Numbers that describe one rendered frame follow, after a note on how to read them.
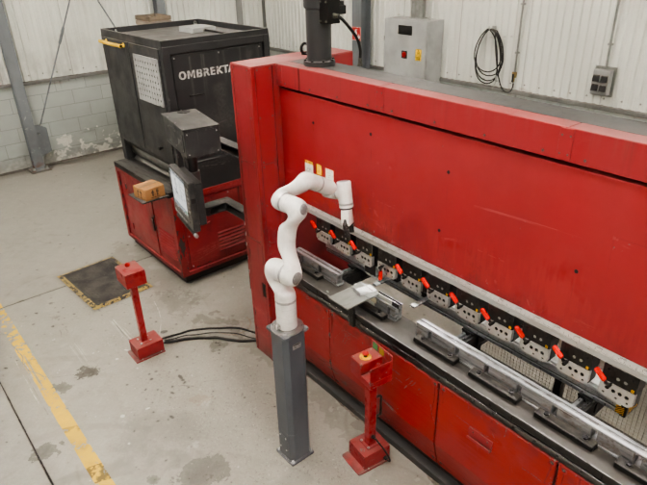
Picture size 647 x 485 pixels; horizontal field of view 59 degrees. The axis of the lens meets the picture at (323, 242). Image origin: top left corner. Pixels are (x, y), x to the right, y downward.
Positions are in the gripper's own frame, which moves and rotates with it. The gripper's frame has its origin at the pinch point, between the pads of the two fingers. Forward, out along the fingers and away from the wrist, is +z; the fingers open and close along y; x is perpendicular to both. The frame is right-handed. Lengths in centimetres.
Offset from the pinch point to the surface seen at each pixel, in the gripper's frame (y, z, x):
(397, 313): -6, 54, 23
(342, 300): 2.1, 43.1, -8.7
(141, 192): -97, -11, -224
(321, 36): -30, -114, -15
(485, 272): 36, 11, 81
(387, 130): 8, -59, 31
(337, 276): -34, 41, -24
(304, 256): -50, 32, -54
